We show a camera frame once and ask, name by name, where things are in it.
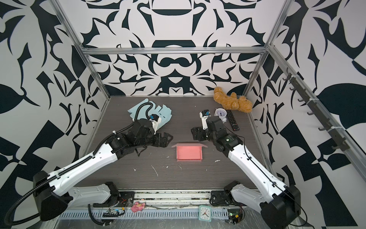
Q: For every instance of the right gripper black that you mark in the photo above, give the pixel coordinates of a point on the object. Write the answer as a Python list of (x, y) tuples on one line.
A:
[(194, 131)]

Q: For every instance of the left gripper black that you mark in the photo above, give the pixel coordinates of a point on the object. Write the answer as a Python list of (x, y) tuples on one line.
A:
[(159, 143)]

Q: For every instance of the pink paper box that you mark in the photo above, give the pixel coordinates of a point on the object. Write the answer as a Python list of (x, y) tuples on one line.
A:
[(189, 152)]

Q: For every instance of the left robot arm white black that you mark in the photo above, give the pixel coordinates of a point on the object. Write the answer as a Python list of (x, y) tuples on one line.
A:
[(55, 192)]

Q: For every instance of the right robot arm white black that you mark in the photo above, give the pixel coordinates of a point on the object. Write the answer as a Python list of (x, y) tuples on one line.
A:
[(278, 204)]

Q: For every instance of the light blue flat paper box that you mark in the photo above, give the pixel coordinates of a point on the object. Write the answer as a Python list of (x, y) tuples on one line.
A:
[(146, 108)]

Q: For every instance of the white alarm clock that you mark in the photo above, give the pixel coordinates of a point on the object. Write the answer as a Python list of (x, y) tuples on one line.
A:
[(221, 113)]

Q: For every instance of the black remote control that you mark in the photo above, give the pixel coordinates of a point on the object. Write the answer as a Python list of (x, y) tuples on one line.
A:
[(232, 121)]

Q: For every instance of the brown teddy bear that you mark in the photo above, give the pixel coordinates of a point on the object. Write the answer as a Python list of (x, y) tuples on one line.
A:
[(232, 102)]

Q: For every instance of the pink small toy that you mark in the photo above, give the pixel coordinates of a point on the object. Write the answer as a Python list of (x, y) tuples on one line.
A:
[(137, 206)]

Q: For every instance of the small circuit board left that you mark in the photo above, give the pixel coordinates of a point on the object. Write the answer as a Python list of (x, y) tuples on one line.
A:
[(111, 213)]

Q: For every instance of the small circuit board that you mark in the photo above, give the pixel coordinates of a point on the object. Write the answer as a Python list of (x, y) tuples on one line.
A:
[(111, 213), (235, 216)]

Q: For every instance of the teal square clock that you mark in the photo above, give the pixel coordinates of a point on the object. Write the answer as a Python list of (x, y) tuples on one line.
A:
[(205, 213)]

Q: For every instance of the small circuit board right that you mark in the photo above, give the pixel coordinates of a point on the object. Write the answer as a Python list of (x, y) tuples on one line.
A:
[(235, 216)]

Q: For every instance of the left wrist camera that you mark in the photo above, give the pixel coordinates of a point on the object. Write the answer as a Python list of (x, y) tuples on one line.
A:
[(156, 121)]

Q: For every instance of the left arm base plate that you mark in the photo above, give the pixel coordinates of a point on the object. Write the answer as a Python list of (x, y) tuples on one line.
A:
[(125, 199)]

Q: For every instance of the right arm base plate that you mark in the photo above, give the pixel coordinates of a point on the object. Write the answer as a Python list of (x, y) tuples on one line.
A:
[(227, 198)]

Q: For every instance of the black wall hook rack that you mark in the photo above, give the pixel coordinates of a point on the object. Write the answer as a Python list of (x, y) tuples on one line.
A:
[(331, 126)]

